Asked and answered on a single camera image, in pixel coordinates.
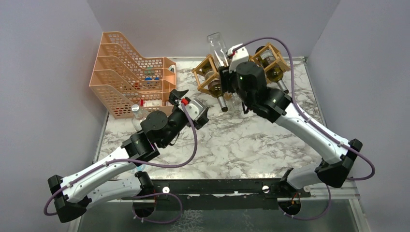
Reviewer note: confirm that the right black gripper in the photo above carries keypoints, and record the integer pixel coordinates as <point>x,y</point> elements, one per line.
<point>226,77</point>

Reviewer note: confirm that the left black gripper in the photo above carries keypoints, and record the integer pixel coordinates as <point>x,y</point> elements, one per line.
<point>201,120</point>

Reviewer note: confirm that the green wine bottle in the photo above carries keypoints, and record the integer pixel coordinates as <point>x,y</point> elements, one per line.
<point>214,86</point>
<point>276,72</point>

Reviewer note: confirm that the round clear glass bottle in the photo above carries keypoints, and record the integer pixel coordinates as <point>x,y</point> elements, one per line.
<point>218,49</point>

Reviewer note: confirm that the green wine bottle front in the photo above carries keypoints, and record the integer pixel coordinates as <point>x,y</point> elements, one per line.
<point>276,72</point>

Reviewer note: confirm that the small clear bottle silver cap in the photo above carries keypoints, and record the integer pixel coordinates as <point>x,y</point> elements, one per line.
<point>139,115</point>

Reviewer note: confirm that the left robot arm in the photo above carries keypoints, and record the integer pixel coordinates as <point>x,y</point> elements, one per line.
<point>73,195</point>

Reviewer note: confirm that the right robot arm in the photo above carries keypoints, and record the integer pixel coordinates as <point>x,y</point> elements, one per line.
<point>337,153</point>

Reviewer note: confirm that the wooden wine rack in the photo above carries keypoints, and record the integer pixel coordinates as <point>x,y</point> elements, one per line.
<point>202,83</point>

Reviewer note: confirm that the white packaged item in organizer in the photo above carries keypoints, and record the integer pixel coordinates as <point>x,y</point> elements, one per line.
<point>152,103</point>

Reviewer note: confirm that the orange plastic file organizer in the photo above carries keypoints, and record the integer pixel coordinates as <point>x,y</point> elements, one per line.
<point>122,77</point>

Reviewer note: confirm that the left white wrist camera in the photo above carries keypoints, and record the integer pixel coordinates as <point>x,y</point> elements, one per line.
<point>193,107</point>

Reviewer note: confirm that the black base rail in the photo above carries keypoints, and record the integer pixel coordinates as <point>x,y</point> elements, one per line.
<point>221,194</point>

